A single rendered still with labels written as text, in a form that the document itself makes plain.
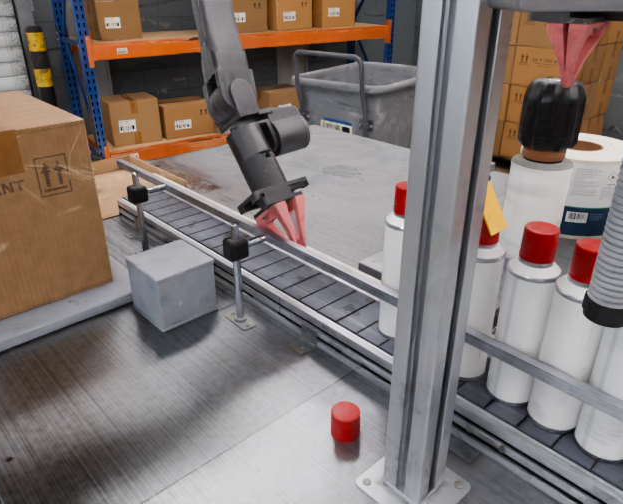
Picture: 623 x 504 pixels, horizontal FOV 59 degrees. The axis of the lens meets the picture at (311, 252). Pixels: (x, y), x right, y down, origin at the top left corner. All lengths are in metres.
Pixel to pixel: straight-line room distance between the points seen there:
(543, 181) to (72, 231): 0.70
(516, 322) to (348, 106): 2.57
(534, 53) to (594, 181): 3.06
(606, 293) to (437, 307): 0.12
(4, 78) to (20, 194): 3.91
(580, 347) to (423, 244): 0.20
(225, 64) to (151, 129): 3.55
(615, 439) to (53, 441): 0.59
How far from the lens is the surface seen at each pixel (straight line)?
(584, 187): 1.07
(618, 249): 0.43
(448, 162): 0.41
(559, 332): 0.58
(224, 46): 0.89
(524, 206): 0.86
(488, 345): 0.61
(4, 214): 0.88
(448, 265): 0.44
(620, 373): 0.58
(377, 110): 3.04
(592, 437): 0.63
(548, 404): 0.63
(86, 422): 0.74
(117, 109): 4.32
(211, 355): 0.80
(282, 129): 0.88
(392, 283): 0.69
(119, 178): 1.53
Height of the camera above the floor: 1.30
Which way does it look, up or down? 26 degrees down
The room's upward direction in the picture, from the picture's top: straight up
